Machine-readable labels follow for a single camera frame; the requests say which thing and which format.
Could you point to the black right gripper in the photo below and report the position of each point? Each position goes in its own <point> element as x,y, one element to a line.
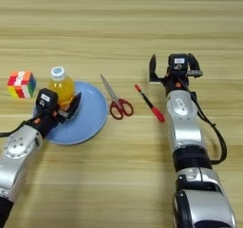
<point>175,81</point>

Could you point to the blue round plate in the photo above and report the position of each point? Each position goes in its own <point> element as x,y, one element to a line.
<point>88,117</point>

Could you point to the red screwdriver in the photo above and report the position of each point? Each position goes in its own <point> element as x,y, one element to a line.
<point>156,113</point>

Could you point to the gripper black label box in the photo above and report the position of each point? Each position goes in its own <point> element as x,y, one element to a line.
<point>46,99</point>
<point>177,62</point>

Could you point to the multicolour puzzle cube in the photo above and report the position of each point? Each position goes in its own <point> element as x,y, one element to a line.
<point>21,84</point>

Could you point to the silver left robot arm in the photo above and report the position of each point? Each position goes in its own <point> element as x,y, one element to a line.
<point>17,155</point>

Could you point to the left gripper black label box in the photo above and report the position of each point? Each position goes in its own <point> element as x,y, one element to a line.
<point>46,99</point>

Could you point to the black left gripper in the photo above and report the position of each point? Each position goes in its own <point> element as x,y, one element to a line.
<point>47,121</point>

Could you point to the orange juice bottle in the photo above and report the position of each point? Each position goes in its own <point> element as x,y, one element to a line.
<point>62,87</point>

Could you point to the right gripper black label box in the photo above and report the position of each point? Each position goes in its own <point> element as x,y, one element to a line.
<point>177,62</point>

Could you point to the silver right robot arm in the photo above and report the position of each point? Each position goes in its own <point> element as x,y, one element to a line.
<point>186,127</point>

